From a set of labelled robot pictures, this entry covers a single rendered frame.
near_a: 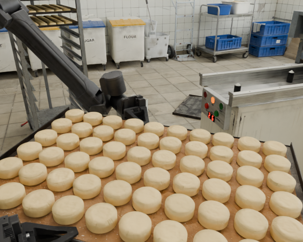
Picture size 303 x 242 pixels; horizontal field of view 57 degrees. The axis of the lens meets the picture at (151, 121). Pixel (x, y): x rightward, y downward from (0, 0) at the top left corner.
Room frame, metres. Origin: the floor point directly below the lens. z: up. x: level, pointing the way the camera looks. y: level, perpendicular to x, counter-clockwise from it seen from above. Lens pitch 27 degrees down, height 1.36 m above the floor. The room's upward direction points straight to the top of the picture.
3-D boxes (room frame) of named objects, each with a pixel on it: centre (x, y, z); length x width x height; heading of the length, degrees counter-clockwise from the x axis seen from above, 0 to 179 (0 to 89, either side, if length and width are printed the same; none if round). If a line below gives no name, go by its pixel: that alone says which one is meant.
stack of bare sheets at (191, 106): (3.02, -0.54, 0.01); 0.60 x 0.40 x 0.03; 155
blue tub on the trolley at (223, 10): (5.28, -1.18, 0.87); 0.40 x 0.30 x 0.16; 22
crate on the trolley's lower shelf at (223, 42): (5.39, -1.35, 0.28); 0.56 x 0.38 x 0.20; 117
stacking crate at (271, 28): (5.63, -2.27, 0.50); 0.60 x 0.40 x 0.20; 111
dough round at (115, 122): (0.66, 0.10, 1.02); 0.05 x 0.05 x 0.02
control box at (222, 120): (1.31, -0.32, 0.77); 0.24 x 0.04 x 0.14; 18
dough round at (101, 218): (0.33, 0.08, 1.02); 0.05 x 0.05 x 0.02
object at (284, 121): (1.42, -0.67, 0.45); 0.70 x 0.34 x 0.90; 108
